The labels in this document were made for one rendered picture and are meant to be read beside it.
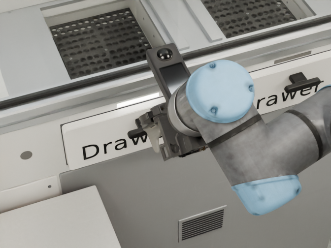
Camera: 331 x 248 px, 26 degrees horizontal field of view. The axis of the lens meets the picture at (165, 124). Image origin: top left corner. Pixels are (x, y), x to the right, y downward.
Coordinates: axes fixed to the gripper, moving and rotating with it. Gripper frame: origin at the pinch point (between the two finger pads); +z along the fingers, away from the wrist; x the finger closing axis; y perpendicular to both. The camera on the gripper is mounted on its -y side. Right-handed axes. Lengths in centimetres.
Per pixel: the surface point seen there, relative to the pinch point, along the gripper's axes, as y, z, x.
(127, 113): -3.8, 11.1, -2.6
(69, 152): -0.4, 15.8, -14.1
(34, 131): -5.3, 11.8, -19.2
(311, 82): 0.1, 10.4, 33.1
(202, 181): 11.7, 36.0, 13.9
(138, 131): -0.1, 10.4, -1.9
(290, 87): -0.1, 10.4, 28.8
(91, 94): -8.3, 7.2, -8.5
